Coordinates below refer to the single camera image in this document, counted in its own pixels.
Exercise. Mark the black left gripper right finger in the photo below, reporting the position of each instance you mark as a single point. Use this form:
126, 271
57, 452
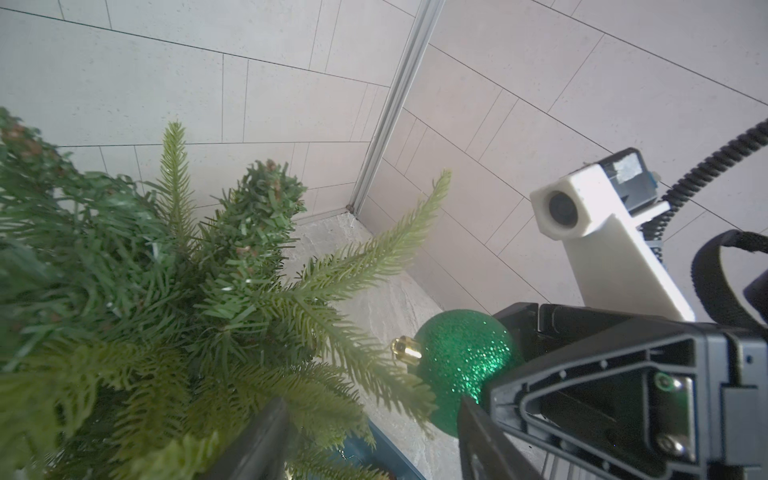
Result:
485, 452

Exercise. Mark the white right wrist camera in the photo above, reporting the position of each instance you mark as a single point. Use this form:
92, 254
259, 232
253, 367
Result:
596, 212

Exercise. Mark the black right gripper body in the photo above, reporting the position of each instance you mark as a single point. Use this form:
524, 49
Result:
627, 396

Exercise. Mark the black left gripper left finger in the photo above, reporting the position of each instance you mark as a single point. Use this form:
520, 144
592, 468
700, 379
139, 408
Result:
259, 452

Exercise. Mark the small green christmas tree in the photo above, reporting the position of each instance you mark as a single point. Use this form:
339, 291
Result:
138, 342

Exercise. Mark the teal plastic tray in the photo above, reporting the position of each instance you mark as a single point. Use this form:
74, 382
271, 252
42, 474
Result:
383, 455

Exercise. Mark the green glitter ball ornament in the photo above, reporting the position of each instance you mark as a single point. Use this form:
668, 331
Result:
456, 353

